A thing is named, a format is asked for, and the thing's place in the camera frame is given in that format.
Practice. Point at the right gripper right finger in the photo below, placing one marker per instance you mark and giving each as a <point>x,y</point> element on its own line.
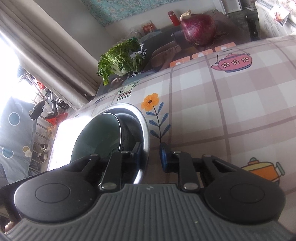
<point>184,165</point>

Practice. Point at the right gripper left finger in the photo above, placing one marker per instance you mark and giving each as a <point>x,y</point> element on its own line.
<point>122,168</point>

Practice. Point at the steel bowl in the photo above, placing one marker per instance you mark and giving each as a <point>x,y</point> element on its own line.
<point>137,124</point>

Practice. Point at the teal ceramic bowl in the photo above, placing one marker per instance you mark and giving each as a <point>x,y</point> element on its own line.
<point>102,136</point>

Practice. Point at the plaid floral tablecloth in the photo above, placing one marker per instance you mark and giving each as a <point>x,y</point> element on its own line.
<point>236,104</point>

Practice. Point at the green leafy cabbage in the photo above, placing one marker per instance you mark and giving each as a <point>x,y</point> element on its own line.
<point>121,59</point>

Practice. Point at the blue circle pattern sheet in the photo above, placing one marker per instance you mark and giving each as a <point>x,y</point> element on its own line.
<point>17,139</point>

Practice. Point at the dark low table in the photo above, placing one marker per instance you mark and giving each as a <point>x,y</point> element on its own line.
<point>170,45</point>

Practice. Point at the red onion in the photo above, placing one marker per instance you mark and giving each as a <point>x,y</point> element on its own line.
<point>198,29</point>

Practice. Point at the beige curtain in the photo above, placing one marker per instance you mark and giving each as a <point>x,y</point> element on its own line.
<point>59,43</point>

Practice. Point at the red bottle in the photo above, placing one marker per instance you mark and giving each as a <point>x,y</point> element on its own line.
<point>174,18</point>

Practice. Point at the teal floral wall cloth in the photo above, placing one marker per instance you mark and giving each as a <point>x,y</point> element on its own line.
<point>107,12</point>

